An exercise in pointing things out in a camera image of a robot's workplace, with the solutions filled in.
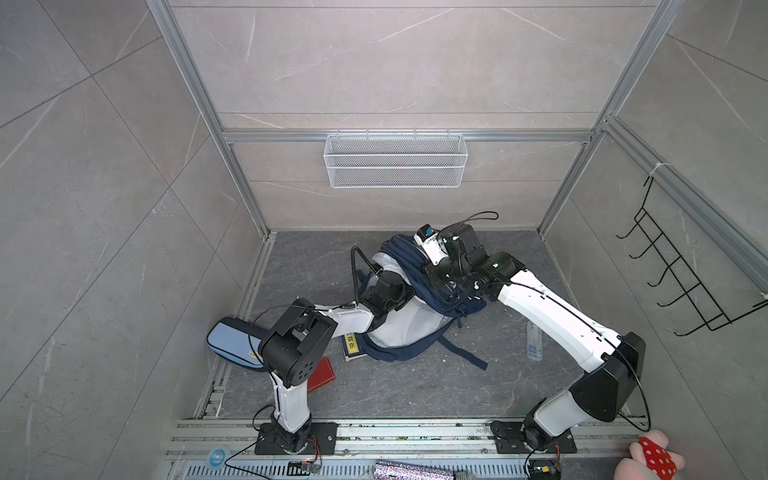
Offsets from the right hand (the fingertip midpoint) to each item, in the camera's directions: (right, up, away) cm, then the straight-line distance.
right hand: (423, 262), depth 78 cm
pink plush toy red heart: (+50, -44, -12) cm, 68 cm away
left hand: (0, -5, +13) cm, 14 cm away
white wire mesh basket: (-7, +34, +23) cm, 42 cm away
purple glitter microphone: (-9, -47, -11) cm, 50 cm away
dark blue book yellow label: (-21, -26, +10) cm, 35 cm away
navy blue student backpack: (+2, -11, -3) cm, 12 cm away
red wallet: (-28, -32, +5) cm, 43 cm away
